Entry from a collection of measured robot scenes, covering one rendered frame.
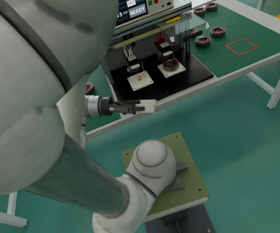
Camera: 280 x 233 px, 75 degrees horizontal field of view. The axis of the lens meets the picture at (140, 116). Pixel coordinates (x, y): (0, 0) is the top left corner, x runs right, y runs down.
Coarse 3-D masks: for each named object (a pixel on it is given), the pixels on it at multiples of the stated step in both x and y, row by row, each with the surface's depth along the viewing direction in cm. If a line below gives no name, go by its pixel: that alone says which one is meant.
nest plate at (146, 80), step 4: (144, 72) 134; (132, 76) 134; (136, 76) 133; (140, 76) 132; (144, 76) 131; (148, 76) 130; (128, 80) 132; (132, 80) 131; (136, 80) 130; (140, 80) 129; (144, 80) 129; (148, 80) 128; (132, 84) 129; (136, 84) 128; (140, 84) 127; (144, 84) 126; (148, 84) 126; (132, 88) 127; (136, 88) 125
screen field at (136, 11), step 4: (144, 4) 108; (132, 8) 108; (136, 8) 109; (140, 8) 109; (144, 8) 110; (132, 12) 109; (136, 12) 110; (140, 12) 111; (144, 12) 112; (132, 16) 111
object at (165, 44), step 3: (156, 42) 134; (159, 42) 133; (165, 42) 127; (156, 45) 132; (159, 45) 127; (162, 45) 126; (165, 45) 125; (168, 45) 124; (159, 48) 129; (162, 48) 124; (165, 48) 124; (168, 48) 125; (159, 51) 136; (162, 51) 125; (165, 51) 126; (168, 51) 127; (171, 51) 126; (165, 54) 126; (168, 54) 126
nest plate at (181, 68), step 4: (160, 64) 136; (180, 64) 131; (160, 68) 133; (180, 68) 128; (184, 68) 127; (164, 72) 129; (168, 72) 129; (172, 72) 128; (176, 72) 127; (168, 76) 127
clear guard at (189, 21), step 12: (192, 12) 115; (156, 24) 116; (168, 24) 113; (180, 24) 110; (192, 24) 107; (204, 24) 104; (168, 36) 104; (180, 36) 104; (204, 36) 105; (180, 48) 104
